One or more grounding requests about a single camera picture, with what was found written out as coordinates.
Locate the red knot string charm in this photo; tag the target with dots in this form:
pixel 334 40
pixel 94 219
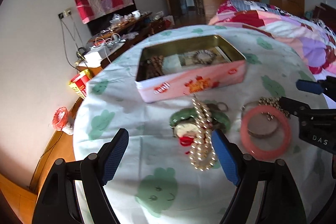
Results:
pixel 186 141

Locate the red yellow carton box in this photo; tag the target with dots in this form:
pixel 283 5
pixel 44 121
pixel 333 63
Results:
pixel 78 83

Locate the silver mesh band watch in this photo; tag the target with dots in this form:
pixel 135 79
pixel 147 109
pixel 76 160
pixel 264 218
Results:
pixel 185 129

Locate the dark wooden headboard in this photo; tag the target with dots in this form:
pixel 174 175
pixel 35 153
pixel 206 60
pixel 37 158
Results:
pixel 327 14

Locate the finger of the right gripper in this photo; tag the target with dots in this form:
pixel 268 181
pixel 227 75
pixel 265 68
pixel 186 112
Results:
pixel 318 87
pixel 296 108

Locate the pink plastic bangle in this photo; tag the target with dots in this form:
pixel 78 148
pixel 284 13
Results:
pixel 269 148

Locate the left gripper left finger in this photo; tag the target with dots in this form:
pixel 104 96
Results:
pixel 57 201

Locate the white box device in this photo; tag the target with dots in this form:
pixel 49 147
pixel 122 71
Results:
pixel 95 56

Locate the paper leaflet in tin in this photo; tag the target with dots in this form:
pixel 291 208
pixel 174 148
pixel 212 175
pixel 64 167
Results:
pixel 194 59

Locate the white green patterned bedsheet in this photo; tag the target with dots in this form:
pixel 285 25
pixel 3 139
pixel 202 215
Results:
pixel 155 181

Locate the red patchwork cloth cover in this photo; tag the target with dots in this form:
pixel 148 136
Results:
pixel 92 9

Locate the pink patchwork quilt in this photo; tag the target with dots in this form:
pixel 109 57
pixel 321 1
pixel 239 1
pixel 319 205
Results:
pixel 312 39

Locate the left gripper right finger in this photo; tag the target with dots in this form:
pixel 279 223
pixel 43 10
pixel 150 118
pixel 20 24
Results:
pixel 281 201

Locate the green jade bangle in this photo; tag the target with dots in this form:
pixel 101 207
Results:
pixel 218 110

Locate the wall power socket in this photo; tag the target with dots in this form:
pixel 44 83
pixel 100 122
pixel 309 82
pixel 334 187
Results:
pixel 65 13

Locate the pink metal tin box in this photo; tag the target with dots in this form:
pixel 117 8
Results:
pixel 154 86

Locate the bin with red bag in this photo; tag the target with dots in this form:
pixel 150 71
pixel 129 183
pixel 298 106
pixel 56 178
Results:
pixel 63 121

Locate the wooden tv cabinet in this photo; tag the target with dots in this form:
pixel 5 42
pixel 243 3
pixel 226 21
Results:
pixel 121 36

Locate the silver metal bangle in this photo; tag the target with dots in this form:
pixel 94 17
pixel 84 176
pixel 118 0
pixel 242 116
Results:
pixel 263 125

